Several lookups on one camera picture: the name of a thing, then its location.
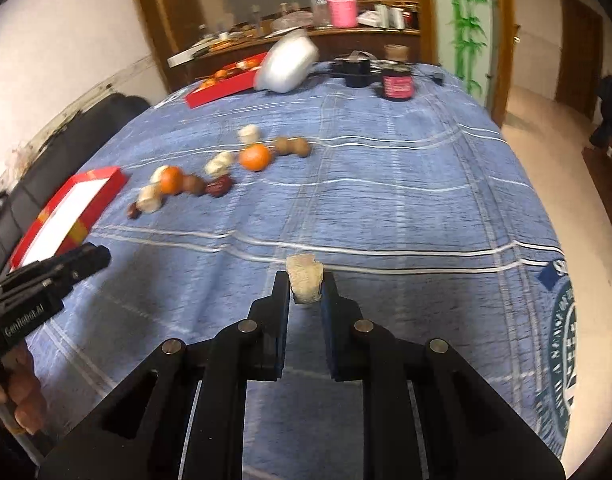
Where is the dark red jujube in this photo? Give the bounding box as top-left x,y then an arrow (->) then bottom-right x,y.
205,174 -> 234,198

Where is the glass tumbler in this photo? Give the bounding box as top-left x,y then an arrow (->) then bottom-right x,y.
310,0 -> 331,28

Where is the near red tray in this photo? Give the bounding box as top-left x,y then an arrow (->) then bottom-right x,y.
9,166 -> 128,271

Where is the white sugarcane chunk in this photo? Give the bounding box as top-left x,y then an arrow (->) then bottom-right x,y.
285,254 -> 324,304

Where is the far red tray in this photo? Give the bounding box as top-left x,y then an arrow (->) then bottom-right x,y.
185,53 -> 267,108

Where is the orange tangerine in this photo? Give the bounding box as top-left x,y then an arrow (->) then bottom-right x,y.
239,143 -> 273,172
158,166 -> 184,195

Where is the wooden sideboard cabinet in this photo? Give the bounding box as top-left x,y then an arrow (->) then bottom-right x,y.
134,0 -> 438,91

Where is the red tray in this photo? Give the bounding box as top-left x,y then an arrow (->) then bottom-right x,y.
9,166 -> 128,271
185,53 -> 267,108

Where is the person's left hand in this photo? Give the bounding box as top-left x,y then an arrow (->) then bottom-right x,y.
0,340 -> 47,434

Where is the black red jar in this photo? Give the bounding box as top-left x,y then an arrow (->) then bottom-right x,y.
379,44 -> 414,101

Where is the black leather sofa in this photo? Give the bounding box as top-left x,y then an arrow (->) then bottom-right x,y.
0,93 -> 150,274

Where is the white foam bowl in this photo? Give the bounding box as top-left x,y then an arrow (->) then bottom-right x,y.
254,28 -> 319,93

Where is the blue plaid tablecloth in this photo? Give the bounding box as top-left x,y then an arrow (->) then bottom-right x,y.
30,65 -> 575,479

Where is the black power adapter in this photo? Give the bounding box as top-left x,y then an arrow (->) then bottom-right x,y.
330,52 -> 372,88

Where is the white cane chunk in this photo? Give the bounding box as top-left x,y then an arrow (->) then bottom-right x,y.
237,124 -> 260,146
150,165 -> 168,184
136,183 -> 163,214
204,151 -> 234,180

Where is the small dark jujube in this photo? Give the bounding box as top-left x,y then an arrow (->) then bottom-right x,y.
127,203 -> 141,220

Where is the brown kiwi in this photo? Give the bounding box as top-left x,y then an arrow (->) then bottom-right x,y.
182,174 -> 206,196
289,136 -> 312,158
273,136 -> 293,156

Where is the pink thermos bottle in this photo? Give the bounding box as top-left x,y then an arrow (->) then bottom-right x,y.
327,0 -> 358,28

